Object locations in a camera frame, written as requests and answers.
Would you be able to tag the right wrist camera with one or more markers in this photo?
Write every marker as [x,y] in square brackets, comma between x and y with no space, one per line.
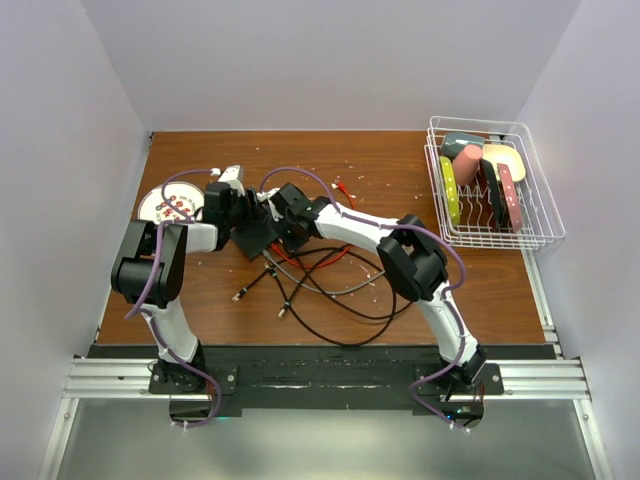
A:
[266,199]

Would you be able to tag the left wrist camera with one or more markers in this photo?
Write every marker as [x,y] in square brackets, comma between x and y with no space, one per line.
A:
[232,175]

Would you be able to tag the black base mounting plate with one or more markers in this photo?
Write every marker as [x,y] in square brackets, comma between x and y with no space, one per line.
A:
[374,377]

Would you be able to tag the pink cup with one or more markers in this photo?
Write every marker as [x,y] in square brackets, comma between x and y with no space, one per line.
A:
[466,164]

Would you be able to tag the black network switch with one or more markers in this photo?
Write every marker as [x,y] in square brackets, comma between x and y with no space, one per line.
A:
[252,241]

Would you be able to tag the red dotted plate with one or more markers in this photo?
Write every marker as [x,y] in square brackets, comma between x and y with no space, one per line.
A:
[511,197]

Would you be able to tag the white patterned plate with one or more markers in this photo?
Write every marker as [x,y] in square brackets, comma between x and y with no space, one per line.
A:
[184,196]

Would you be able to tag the white wire dish rack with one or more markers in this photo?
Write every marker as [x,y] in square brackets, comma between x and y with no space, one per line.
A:
[542,223]

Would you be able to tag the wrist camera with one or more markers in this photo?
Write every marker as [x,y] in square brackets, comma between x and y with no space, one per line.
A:
[232,175]
[266,199]

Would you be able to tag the cream square plate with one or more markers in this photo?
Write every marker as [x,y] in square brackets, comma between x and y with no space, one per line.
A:
[504,154]

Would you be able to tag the dark teal bowl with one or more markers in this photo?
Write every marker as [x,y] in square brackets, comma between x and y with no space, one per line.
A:
[454,142]

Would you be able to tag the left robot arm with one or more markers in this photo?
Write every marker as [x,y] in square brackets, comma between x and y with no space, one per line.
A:
[172,222]

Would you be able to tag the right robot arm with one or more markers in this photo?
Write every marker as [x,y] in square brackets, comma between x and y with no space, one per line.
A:
[411,257]

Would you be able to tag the yellow-green plate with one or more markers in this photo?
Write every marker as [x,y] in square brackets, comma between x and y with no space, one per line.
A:
[451,190]

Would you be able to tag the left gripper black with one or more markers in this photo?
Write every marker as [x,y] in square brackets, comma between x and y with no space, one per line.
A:
[255,212]

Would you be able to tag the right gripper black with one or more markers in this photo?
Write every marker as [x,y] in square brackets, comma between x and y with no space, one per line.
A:
[292,244]

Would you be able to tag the aluminium frame rail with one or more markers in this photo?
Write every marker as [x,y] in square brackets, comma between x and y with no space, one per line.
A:
[111,427]

